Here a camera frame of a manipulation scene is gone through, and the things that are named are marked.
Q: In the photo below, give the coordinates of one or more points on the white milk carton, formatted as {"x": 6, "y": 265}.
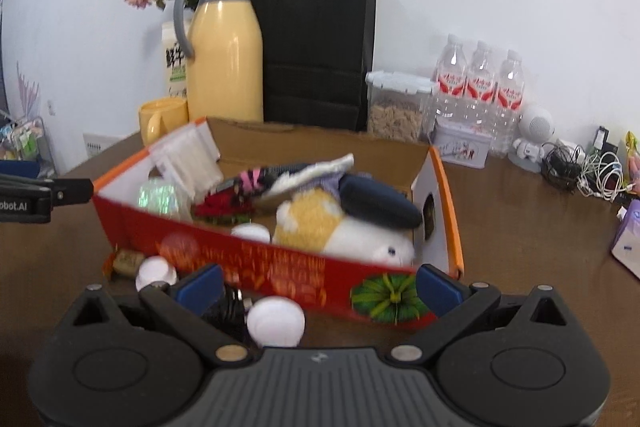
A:
{"x": 175, "y": 67}

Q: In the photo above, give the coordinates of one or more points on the white fuzzy sock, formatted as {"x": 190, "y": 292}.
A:
{"x": 322, "y": 166}

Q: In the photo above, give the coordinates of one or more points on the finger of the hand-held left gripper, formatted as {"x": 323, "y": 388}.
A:
{"x": 20, "y": 169}
{"x": 72, "y": 193}

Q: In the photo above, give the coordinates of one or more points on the yellow mug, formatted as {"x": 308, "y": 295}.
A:
{"x": 162, "y": 117}

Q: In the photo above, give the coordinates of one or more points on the white vent box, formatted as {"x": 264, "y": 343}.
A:
{"x": 102, "y": 146}

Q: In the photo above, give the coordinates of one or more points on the purple knit cloth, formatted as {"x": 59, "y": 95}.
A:
{"x": 330, "y": 182}

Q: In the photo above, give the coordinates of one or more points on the white plastic packet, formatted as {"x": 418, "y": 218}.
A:
{"x": 190, "y": 162}

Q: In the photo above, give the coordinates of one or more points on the clear cereal container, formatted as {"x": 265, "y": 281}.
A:
{"x": 395, "y": 119}

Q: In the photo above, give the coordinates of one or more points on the navy glasses case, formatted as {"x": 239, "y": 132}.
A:
{"x": 380, "y": 204}

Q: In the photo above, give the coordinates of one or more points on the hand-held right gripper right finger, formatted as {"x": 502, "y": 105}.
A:
{"x": 435, "y": 289}

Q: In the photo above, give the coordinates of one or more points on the white robot speaker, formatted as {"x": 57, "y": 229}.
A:
{"x": 535, "y": 122}

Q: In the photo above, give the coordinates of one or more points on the yellow thermos jug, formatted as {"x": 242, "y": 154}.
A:
{"x": 225, "y": 57}

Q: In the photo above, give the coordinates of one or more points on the iridescent shiny jar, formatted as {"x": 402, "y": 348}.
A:
{"x": 159, "y": 199}

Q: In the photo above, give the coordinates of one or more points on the white printed tin box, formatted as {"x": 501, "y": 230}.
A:
{"x": 460, "y": 149}

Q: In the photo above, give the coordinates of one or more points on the purple wall sticker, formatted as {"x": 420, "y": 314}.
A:
{"x": 27, "y": 92}

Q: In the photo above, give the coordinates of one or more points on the red artificial flower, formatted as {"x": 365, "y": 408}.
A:
{"x": 220, "y": 206}

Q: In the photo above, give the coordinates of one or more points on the white ball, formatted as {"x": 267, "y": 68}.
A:
{"x": 275, "y": 319}

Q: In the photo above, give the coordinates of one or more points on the pink black striped sock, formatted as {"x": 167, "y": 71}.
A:
{"x": 250, "y": 181}

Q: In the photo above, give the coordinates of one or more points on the clear water bottle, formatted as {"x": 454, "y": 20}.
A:
{"x": 450, "y": 82}
{"x": 510, "y": 97}
{"x": 481, "y": 89}

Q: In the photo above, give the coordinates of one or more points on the yellow white plush toy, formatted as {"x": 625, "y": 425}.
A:
{"x": 310, "y": 219}

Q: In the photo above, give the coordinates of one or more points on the black paper bag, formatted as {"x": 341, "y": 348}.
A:
{"x": 315, "y": 42}

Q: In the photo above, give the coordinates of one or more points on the black charger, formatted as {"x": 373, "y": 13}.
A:
{"x": 604, "y": 139}

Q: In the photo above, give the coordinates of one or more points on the white wall socket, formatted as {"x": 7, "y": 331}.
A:
{"x": 51, "y": 108}

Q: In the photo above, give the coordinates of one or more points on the colourful snack packet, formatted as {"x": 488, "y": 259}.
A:
{"x": 632, "y": 162}

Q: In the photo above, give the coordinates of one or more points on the purple white tissue pack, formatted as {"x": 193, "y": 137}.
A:
{"x": 627, "y": 242}

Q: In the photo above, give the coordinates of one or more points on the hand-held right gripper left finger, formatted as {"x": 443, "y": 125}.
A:
{"x": 205, "y": 287}

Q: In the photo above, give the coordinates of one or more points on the red cardboard box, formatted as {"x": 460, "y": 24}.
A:
{"x": 280, "y": 267}

